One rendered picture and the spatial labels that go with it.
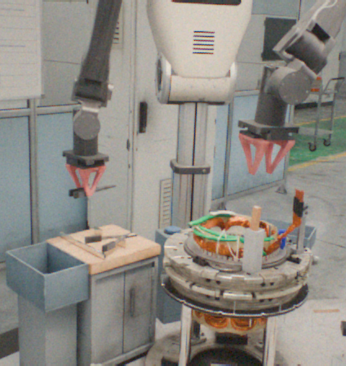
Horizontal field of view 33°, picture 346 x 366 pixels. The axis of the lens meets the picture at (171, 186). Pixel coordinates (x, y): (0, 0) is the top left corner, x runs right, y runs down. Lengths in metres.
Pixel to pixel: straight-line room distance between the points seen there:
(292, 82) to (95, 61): 0.45
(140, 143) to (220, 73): 1.89
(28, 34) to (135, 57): 0.62
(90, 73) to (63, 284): 0.45
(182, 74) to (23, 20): 1.98
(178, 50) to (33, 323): 0.79
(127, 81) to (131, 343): 2.21
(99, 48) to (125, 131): 2.26
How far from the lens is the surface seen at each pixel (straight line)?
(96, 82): 1.29
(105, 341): 1.38
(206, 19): 1.61
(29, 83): 3.51
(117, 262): 1.30
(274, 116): 1.07
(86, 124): 1.23
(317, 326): 1.70
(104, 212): 3.74
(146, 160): 3.53
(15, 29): 3.45
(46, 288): 1.23
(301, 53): 1.07
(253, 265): 1.17
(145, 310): 1.43
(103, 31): 1.22
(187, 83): 1.61
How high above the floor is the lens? 1.56
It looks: 15 degrees down
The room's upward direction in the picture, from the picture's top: 2 degrees clockwise
